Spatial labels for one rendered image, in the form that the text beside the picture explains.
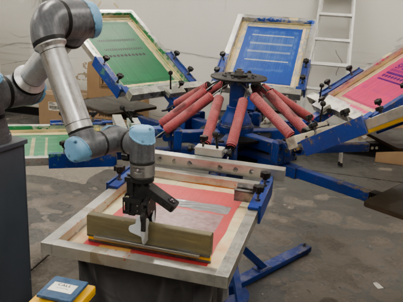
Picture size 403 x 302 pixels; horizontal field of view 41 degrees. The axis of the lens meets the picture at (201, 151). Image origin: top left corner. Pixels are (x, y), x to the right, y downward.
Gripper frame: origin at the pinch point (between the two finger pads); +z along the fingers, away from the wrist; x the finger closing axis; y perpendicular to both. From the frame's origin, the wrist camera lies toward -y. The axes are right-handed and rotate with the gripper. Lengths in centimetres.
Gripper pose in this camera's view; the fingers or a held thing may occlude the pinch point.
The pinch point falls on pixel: (149, 238)
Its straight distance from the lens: 168.4
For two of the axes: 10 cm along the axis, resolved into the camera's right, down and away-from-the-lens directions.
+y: -9.6, -1.0, 2.5
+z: -0.3, 9.6, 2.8
